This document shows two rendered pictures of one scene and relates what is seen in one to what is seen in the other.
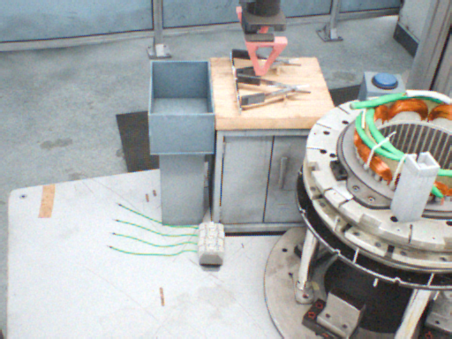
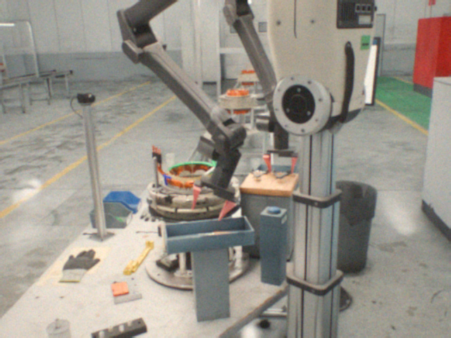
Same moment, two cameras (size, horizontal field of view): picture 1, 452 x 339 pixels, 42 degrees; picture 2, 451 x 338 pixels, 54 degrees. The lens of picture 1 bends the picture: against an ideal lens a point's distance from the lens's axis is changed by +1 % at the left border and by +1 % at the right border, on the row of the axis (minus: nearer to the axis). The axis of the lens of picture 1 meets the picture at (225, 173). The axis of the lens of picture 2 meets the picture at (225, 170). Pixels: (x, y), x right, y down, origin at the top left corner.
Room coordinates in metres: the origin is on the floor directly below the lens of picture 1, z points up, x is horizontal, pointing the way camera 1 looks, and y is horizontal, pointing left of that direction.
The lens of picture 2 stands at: (1.34, -1.60, 1.60)
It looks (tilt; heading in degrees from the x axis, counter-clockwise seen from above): 17 degrees down; 113
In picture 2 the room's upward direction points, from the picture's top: 2 degrees counter-clockwise
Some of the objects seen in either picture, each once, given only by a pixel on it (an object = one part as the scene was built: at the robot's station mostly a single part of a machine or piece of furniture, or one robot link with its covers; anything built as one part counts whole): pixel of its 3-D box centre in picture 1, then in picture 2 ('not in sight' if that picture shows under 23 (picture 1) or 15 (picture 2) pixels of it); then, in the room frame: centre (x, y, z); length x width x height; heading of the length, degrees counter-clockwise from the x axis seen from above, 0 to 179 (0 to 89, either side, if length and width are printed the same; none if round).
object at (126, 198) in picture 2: not in sight; (122, 202); (0.06, 0.09, 0.82); 0.16 x 0.14 x 0.07; 19
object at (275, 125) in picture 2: not in sight; (280, 127); (0.89, -0.04, 1.27); 0.07 x 0.06 x 0.07; 160
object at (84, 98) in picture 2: not in sight; (87, 98); (0.17, -0.21, 1.37); 0.06 x 0.04 x 0.04; 172
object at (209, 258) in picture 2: not in sight; (209, 270); (0.82, -0.54, 0.92); 0.25 x 0.11 x 0.28; 34
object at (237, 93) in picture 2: not in sight; (237, 101); (-0.04, 1.91, 1.05); 0.22 x 0.22 x 0.20
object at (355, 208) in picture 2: not in sight; (346, 213); (0.98, 1.35, 0.39); 0.39 x 0.39 x 0.35
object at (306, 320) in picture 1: (330, 323); not in sight; (0.56, -0.19, 0.81); 0.08 x 0.05 x 0.02; 54
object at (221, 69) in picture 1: (269, 91); (270, 183); (0.86, -0.07, 1.05); 0.20 x 0.19 x 0.02; 97
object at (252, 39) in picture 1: (261, 46); (273, 161); (0.87, -0.05, 1.13); 0.07 x 0.07 x 0.09; 9
